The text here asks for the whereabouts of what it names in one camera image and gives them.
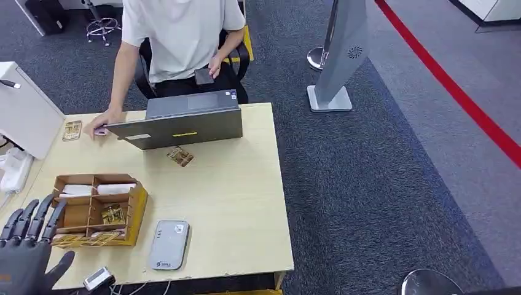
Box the black smartphone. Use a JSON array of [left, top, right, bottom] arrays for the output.
[[194, 67, 215, 86]]

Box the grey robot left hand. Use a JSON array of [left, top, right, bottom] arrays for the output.
[[0, 194, 77, 295]]

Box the person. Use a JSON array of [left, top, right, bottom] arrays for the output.
[[83, 0, 250, 141]]

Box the person's left hand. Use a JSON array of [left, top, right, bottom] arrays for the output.
[[207, 53, 226, 80]]

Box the white cabinet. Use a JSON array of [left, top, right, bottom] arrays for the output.
[[449, 0, 521, 34]]

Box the chrome dome base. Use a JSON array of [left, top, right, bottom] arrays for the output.
[[400, 268, 466, 295]]

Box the grey card reader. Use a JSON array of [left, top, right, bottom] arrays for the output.
[[147, 219, 191, 272]]

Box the person's right hand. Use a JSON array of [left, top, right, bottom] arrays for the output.
[[83, 108, 123, 141]]

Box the small silver black scanner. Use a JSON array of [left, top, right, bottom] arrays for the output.
[[82, 266, 116, 293]]

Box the gold printed card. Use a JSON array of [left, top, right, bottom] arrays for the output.
[[52, 234, 87, 249], [166, 146, 195, 168], [61, 120, 83, 142], [80, 230, 123, 248], [100, 203, 126, 226]]

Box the white box appliance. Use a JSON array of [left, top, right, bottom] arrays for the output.
[[0, 61, 66, 161]]

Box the white cable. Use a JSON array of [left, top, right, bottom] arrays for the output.
[[109, 280, 173, 295]]

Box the wooden card box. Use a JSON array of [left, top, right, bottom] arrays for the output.
[[51, 173, 149, 249]]

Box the chrome stanchion post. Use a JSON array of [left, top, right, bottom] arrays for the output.
[[306, 0, 339, 73]]

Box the chrome chair star base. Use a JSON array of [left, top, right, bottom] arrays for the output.
[[81, 0, 123, 47]]

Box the black bag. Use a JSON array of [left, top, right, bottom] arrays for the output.
[[24, 0, 71, 37]]

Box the grey kiosk stand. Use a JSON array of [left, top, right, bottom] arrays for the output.
[[306, 0, 372, 114]]

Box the grey laptop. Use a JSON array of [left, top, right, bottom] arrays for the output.
[[104, 89, 244, 151]]

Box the white card stack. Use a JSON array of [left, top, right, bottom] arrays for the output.
[[60, 184, 95, 199], [96, 183, 138, 196]]

